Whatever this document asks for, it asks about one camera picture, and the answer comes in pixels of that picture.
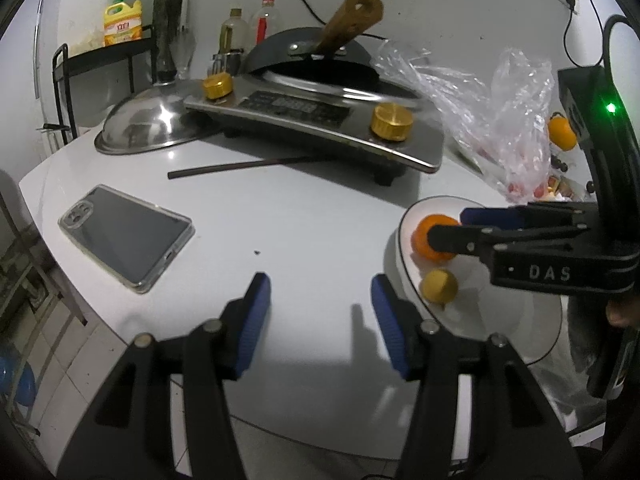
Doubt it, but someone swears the small orange tangerine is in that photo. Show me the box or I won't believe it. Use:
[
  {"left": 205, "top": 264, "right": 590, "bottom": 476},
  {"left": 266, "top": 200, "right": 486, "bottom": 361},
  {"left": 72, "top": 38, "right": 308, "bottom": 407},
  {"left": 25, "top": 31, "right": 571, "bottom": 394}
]
[{"left": 413, "top": 214, "right": 461, "bottom": 262}]

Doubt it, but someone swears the thick black gripper cable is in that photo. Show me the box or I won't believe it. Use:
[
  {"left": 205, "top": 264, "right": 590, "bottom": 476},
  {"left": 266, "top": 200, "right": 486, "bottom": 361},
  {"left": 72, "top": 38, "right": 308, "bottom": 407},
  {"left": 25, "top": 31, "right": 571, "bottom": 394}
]
[{"left": 602, "top": 14, "right": 640, "bottom": 68}]

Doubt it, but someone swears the dark oil bottle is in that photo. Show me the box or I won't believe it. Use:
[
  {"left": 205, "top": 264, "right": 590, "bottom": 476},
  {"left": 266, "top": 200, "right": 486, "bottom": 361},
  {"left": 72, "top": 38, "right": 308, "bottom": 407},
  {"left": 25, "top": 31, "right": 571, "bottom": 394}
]
[{"left": 219, "top": 8, "right": 251, "bottom": 56}]

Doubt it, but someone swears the clear plastic bag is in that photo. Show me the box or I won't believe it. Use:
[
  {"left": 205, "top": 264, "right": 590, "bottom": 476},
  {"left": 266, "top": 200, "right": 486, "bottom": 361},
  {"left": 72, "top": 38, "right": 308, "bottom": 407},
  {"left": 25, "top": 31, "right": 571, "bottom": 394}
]
[{"left": 372, "top": 40, "right": 558, "bottom": 201}]

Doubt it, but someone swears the clear bottle with red cap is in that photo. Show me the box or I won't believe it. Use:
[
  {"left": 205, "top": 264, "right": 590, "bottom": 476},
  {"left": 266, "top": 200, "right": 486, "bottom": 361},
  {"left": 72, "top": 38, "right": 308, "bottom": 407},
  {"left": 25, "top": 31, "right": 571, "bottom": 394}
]
[{"left": 250, "top": 0, "right": 278, "bottom": 46}]

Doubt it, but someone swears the smartphone in clear case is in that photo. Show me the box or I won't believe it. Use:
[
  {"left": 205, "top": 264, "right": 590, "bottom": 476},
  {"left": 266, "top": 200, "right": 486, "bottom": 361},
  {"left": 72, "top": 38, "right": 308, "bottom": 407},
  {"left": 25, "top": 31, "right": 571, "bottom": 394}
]
[{"left": 58, "top": 184, "right": 195, "bottom": 294}]

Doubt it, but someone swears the gold cooker knob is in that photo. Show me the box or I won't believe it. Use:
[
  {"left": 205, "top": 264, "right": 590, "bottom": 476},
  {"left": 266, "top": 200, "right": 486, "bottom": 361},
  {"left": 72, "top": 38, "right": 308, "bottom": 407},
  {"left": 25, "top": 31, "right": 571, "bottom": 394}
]
[
  {"left": 370, "top": 102, "right": 415, "bottom": 142},
  {"left": 202, "top": 73, "right": 234, "bottom": 101}
]

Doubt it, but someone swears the white wall pipe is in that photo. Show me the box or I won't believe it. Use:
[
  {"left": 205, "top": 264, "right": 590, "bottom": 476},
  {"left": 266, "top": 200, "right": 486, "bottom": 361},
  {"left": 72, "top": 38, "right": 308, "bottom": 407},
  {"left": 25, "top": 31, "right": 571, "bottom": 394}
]
[{"left": 34, "top": 0, "right": 53, "bottom": 101}]

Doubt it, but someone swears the steel cup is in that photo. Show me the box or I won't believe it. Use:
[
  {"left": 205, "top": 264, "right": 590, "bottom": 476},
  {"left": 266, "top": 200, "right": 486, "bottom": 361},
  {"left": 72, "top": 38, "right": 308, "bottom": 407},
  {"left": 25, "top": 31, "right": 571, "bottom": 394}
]
[{"left": 210, "top": 52, "right": 243, "bottom": 77}]

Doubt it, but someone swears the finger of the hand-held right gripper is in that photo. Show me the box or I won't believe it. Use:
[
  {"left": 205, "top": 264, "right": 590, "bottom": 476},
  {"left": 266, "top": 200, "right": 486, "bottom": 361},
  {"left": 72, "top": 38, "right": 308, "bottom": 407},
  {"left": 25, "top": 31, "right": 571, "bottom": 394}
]
[
  {"left": 460, "top": 201, "right": 601, "bottom": 233},
  {"left": 426, "top": 222, "right": 596, "bottom": 263}
]

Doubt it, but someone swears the domed steel pot lid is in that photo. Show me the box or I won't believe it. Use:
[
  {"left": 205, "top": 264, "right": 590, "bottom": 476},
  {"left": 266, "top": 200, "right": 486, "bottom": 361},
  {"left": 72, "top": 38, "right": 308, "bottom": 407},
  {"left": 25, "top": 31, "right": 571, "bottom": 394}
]
[{"left": 94, "top": 80, "right": 221, "bottom": 156}]

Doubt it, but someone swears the black wok with wooden handle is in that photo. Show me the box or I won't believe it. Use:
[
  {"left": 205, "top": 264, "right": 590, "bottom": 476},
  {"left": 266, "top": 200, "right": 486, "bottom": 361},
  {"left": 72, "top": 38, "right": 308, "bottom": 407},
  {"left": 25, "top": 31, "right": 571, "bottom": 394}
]
[{"left": 242, "top": 0, "right": 386, "bottom": 92}]

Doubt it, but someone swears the person's right hand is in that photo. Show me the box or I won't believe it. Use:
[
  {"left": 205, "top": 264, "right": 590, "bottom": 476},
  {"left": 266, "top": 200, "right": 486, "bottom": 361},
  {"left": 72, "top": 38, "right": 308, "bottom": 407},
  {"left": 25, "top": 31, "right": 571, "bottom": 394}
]
[{"left": 606, "top": 294, "right": 640, "bottom": 329}]

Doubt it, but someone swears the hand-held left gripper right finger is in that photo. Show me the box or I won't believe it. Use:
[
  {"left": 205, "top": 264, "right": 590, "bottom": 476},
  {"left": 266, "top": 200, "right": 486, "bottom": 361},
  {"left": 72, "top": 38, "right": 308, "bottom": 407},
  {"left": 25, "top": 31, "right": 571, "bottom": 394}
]
[{"left": 370, "top": 273, "right": 586, "bottom": 480}]

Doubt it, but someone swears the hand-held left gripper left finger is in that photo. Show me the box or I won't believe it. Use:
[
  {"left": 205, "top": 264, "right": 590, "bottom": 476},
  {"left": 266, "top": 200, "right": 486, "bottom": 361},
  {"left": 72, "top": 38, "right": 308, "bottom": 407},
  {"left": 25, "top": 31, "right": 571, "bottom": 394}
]
[{"left": 56, "top": 272, "right": 272, "bottom": 480}]

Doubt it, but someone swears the dark chopstick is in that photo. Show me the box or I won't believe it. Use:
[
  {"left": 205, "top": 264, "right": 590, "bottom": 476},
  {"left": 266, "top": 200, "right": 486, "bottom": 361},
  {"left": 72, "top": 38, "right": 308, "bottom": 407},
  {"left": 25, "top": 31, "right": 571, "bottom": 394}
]
[{"left": 167, "top": 155, "right": 336, "bottom": 180}]

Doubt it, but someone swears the yellow detergent bottle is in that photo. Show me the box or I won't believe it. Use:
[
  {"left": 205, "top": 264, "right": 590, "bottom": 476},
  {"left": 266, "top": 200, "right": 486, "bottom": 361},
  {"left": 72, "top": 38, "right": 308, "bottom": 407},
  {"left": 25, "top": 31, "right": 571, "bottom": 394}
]
[{"left": 103, "top": 0, "right": 144, "bottom": 48}]

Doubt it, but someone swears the steel induction cooker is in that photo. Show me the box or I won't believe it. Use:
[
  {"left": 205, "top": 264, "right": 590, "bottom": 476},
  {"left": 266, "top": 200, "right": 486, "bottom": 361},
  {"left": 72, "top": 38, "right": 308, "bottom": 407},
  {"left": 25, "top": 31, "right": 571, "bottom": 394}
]
[{"left": 184, "top": 72, "right": 445, "bottom": 186}]

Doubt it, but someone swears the thin black socket cable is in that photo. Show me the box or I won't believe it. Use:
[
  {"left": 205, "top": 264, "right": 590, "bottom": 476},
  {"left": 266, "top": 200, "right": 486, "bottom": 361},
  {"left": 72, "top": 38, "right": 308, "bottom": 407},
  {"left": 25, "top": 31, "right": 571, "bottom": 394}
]
[{"left": 563, "top": 0, "right": 608, "bottom": 68}]

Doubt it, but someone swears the white round plate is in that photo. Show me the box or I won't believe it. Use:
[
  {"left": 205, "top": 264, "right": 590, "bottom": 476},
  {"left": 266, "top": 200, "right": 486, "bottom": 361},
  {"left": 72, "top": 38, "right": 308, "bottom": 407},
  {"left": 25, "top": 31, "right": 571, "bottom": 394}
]
[{"left": 396, "top": 195, "right": 568, "bottom": 358}]

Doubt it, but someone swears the blue plastic container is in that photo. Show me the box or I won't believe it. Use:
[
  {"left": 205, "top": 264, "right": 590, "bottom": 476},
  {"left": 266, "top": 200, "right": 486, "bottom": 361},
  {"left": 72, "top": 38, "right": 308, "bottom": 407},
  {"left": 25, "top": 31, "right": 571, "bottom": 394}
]
[{"left": 0, "top": 355, "right": 38, "bottom": 411}]

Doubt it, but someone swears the black cooker power cable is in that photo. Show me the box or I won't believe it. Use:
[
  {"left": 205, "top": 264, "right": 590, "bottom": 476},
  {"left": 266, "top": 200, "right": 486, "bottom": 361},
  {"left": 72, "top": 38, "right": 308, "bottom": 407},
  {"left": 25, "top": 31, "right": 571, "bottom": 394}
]
[{"left": 252, "top": 0, "right": 388, "bottom": 41}]

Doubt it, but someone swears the black metal rack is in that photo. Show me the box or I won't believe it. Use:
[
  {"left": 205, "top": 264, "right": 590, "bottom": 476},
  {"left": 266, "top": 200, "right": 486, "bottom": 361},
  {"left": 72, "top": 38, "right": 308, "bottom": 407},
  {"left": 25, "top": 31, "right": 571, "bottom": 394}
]
[{"left": 52, "top": 25, "right": 156, "bottom": 148}]

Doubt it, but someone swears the small yellow longan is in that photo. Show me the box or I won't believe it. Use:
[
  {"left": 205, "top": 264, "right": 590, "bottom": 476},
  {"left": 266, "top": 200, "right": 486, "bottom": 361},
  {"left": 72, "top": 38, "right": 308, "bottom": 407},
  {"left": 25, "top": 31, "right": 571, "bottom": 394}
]
[{"left": 420, "top": 269, "right": 459, "bottom": 305}]

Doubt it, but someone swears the orange with stem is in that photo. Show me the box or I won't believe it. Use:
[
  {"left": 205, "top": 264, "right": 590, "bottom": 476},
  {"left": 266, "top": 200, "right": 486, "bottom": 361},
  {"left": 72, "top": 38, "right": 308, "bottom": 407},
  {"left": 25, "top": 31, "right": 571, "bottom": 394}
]
[{"left": 547, "top": 115, "right": 578, "bottom": 152}]

